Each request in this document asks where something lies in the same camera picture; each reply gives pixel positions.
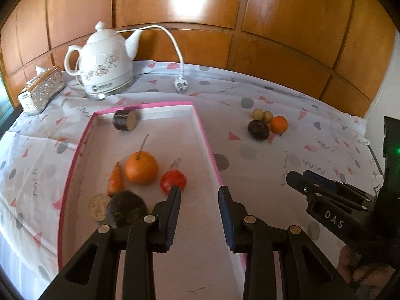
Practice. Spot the pink shallow cardboard tray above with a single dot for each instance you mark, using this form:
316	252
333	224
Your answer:
187	150

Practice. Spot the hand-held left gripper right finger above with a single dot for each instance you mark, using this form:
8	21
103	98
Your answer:
225	215

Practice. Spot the tan cut root piece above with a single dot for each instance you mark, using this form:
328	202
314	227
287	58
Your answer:
125	120

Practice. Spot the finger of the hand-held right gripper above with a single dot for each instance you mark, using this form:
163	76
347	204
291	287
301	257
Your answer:
301	184
325	184

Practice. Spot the small carrot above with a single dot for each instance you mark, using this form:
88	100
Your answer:
115	179

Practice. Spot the large orange with stem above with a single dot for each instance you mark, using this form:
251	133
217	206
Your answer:
142	168

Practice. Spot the dark purple passion fruit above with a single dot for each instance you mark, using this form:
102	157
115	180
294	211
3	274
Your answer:
258	130

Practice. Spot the small yellow longan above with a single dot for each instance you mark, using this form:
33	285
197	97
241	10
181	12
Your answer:
257	114
267	117

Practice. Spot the red tomato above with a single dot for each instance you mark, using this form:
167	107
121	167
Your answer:
172	179

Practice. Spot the dark cut root piece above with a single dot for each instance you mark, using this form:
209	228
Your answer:
98	207
126	209

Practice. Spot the white floral ceramic kettle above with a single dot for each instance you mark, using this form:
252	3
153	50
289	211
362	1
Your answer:
104	59

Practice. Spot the small tangerine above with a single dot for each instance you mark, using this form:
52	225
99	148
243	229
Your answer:
278	124

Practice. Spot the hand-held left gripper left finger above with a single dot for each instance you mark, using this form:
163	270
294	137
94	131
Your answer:
170	218

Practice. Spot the silver embossed tissue box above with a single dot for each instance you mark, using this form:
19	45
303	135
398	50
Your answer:
42	90

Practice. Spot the silver kettle base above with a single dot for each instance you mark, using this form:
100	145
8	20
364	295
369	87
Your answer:
107	93

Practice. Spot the white tissue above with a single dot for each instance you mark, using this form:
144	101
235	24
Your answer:
40	72

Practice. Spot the person's right hand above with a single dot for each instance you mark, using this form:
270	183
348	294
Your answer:
365	276

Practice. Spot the glass panel wooden door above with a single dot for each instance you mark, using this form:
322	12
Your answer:
4	100

